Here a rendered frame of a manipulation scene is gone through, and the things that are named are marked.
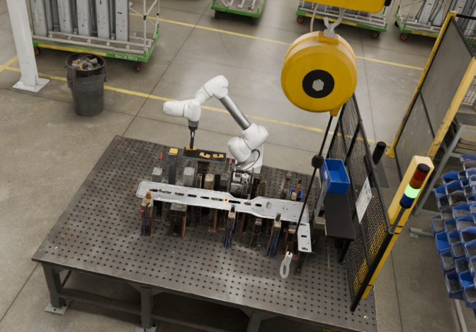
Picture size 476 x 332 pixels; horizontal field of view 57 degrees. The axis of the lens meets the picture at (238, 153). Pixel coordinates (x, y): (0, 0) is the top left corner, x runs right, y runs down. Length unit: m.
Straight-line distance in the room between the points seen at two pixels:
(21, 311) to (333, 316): 2.52
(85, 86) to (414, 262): 4.36
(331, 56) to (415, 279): 4.20
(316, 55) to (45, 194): 4.49
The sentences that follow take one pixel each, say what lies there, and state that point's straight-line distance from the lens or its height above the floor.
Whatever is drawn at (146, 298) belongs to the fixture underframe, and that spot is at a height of 0.45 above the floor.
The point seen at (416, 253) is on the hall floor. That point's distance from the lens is 5.17.
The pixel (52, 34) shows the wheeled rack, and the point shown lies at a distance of 7.82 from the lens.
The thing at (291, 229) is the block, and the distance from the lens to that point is 3.47.
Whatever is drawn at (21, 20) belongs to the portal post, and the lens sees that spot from 6.50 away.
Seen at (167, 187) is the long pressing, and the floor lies 1.00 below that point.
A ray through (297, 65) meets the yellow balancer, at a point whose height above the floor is 3.10.
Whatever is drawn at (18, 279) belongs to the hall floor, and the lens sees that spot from 4.45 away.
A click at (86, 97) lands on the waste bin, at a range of 6.04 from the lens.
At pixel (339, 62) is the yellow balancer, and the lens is 0.85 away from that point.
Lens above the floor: 3.47
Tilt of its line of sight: 38 degrees down
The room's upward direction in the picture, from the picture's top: 9 degrees clockwise
